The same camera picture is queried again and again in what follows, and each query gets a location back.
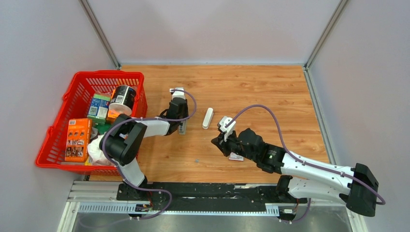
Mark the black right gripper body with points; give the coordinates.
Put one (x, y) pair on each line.
(233, 143)

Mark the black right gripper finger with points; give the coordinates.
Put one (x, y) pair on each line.
(223, 150)
(219, 142)

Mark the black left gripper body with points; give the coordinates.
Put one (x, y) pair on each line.
(186, 114)

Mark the black stapler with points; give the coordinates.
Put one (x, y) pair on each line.
(182, 127)

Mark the white stapler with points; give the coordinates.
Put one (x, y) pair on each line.
(207, 118)

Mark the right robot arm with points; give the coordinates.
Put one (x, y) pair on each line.
(300, 177)

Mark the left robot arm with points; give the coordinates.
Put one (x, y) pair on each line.
(122, 142)

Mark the red white staple box sleeve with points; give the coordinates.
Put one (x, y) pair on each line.
(235, 157)

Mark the black white cylindrical can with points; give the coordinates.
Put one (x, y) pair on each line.
(129, 98)

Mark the orange snack packet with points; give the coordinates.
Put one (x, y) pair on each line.
(112, 116)

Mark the green blue carton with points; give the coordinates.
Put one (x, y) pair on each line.
(98, 108)

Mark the crumpled white plastic bag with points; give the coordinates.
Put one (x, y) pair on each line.
(95, 154)

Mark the red plastic basket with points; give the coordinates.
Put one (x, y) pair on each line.
(65, 143)

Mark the orange product box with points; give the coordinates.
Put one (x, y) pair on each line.
(78, 138)

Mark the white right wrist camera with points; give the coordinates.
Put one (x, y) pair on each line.
(226, 126)

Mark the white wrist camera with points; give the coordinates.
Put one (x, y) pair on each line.
(177, 92)
(226, 126)

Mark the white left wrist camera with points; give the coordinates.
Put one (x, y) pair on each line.
(177, 92)

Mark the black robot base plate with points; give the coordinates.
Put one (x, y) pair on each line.
(205, 196)

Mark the white slotted cable duct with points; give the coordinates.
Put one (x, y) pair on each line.
(130, 208)

